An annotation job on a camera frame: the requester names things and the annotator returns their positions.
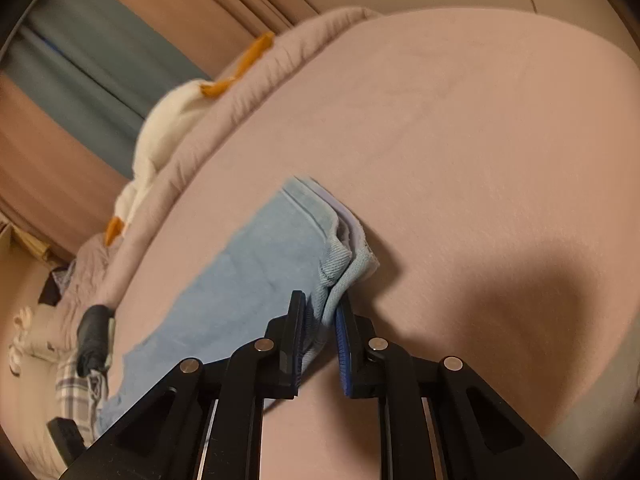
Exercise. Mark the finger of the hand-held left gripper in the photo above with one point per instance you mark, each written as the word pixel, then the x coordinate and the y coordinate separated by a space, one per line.
pixel 64 435

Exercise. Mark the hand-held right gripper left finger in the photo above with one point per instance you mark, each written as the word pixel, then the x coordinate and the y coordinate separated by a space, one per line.
pixel 299 340

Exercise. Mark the blue checked shirt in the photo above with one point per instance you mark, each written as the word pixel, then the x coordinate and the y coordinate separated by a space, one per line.
pixel 64 275

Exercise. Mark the beige headboard cushion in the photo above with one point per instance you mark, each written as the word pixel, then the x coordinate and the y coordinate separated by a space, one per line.
pixel 25 410

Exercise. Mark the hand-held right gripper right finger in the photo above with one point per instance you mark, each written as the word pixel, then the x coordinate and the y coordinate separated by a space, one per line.
pixel 342 350

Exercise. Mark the teal curtain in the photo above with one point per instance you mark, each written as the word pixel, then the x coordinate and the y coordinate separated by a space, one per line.
pixel 75 50

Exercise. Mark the light blue folded shorts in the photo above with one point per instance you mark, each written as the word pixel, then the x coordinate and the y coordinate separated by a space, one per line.
pixel 97 390

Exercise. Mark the blue plaid pillow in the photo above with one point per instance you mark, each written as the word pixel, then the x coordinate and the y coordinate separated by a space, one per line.
pixel 70 387

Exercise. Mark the pink quilted duvet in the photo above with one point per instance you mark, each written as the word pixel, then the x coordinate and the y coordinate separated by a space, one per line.
pixel 310 30

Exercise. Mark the black garment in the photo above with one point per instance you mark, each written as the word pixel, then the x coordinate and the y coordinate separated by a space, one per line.
pixel 50 292

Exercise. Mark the yellow pleated cloth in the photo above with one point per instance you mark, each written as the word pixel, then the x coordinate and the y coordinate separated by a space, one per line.
pixel 35 245

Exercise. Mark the dark blue folded jeans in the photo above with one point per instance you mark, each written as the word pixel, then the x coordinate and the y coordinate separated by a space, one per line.
pixel 95 330

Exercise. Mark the light blue denim pants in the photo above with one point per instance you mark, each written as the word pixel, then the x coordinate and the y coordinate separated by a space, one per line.
pixel 250 270

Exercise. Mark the white goose plush toy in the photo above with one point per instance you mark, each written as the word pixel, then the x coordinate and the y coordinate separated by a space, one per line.
pixel 165 120

